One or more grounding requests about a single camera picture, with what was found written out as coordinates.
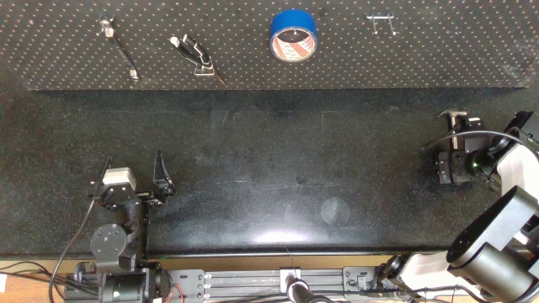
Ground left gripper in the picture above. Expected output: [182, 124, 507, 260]
[100, 150, 177, 208]

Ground wrench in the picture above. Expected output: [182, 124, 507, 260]
[99, 19, 141, 83]

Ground black and white pliers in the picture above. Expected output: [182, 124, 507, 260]
[168, 34, 228, 88]

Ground roll of blue tape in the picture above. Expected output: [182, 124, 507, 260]
[269, 8, 319, 64]

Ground hammer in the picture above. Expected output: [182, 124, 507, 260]
[437, 109, 469, 151]

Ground black pegboard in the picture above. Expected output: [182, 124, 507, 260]
[0, 0, 539, 91]

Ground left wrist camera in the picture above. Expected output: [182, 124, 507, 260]
[101, 167, 138, 190]

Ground black cable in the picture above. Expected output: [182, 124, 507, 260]
[420, 129, 539, 163]
[47, 199, 97, 303]

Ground thin black wire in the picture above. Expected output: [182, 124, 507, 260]
[0, 259, 100, 295]

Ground mounting rail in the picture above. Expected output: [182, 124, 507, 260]
[62, 260, 422, 303]

